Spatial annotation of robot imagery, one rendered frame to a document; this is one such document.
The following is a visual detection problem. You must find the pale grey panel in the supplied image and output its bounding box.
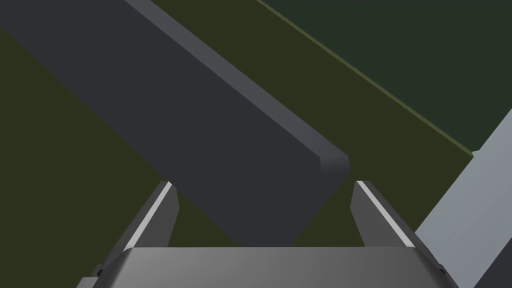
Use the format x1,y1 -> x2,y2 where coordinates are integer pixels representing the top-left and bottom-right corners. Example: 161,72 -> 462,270
414,107 -> 512,288

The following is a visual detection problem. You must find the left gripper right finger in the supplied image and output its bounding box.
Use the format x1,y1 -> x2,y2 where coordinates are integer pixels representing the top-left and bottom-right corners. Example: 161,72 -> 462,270
349,179 -> 447,276

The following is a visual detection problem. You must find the dark grey long block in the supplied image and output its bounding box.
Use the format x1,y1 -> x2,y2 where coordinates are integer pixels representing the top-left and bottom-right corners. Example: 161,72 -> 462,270
0,0 -> 351,248

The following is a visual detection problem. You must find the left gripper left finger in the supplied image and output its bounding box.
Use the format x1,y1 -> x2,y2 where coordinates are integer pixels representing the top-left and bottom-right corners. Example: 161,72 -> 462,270
97,180 -> 181,277

